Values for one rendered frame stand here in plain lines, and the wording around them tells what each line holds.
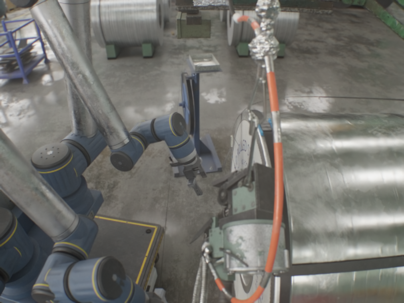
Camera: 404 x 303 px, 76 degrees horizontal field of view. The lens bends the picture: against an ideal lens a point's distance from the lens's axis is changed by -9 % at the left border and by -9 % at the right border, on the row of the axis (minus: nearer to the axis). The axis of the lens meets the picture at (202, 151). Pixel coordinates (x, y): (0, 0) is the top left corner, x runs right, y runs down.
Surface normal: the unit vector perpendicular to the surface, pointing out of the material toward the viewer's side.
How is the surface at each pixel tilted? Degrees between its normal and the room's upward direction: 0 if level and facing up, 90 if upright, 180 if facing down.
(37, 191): 70
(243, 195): 58
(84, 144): 49
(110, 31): 101
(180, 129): 65
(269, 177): 43
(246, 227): 32
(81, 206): 23
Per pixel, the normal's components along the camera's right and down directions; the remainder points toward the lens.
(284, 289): 0.01, 0.00
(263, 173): 0.58, -0.36
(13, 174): 0.72, 0.15
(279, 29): 0.02, 0.76
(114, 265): 0.91, -0.29
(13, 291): 0.04, -0.49
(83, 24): 0.77, 0.50
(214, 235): -0.82, -0.28
